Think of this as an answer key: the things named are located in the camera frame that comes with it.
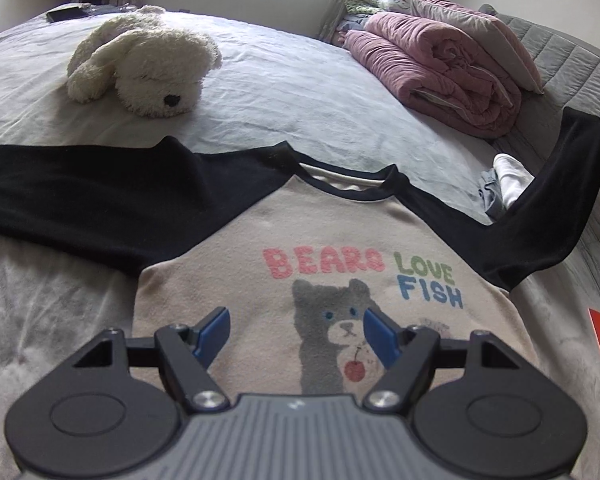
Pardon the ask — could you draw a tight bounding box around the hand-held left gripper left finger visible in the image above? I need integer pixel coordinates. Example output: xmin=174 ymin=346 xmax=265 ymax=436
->
xmin=74 ymin=306 xmax=232 ymax=413

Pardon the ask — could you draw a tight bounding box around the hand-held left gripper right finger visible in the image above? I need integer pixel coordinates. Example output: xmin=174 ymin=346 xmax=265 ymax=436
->
xmin=362 ymin=307 xmax=524 ymax=413

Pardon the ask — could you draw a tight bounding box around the beige and black raglan shirt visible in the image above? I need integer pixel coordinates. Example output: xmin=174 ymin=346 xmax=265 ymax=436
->
xmin=0 ymin=106 xmax=600 ymax=397

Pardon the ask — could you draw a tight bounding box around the grey quilted mattress pad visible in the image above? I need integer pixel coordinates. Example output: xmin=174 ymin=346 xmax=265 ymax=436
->
xmin=479 ymin=3 xmax=600 ymax=313

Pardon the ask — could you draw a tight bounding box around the folded white garment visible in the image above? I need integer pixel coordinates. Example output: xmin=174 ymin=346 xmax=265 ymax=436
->
xmin=492 ymin=154 xmax=535 ymax=211

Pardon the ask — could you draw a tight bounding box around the folded grey garment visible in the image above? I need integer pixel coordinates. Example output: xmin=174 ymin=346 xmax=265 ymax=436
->
xmin=477 ymin=167 xmax=507 ymax=224

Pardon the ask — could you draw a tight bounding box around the grey and pink pillow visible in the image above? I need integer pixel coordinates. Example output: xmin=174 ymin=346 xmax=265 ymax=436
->
xmin=399 ymin=0 xmax=545 ymax=95

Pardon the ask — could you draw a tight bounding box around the pink quilt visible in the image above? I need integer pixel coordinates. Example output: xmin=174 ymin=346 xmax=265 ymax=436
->
xmin=342 ymin=12 xmax=524 ymax=139

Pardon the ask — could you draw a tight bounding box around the grey bed sheet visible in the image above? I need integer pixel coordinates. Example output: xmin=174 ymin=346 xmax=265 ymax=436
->
xmin=0 ymin=4 xmax=600 ymax=461

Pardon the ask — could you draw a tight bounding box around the floral patterned bedding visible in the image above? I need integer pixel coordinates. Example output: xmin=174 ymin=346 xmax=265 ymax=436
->
xmin=337 ymin=0 xmax=412 ymax=47

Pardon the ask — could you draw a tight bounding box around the white plush dog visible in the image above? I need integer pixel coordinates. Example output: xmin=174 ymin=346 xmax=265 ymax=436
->
xmin=67 ymin=4 xmax=224 ymax=119

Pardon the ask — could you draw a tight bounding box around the black flat case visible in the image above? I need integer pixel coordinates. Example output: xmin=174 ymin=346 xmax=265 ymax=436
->
xmin=46 ymin=4 xmax=89 ymax=24

